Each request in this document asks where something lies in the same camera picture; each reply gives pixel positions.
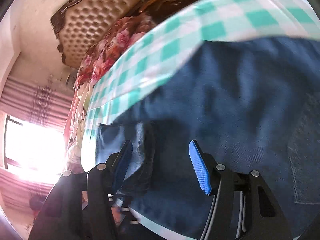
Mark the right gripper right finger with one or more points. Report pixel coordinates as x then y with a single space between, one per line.
203 165

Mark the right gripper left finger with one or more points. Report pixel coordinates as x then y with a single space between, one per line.
117 166

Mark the blue denim jeans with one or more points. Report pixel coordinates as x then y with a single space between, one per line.
251 105

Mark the pink striped curtain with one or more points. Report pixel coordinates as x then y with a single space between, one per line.
35 142

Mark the floral pink quilt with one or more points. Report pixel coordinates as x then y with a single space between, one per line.
97 61

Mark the tufted leather carved headboard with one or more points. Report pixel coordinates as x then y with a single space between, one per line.
79 24

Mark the green white checkered tablecloth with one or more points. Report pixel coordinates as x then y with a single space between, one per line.
156 57

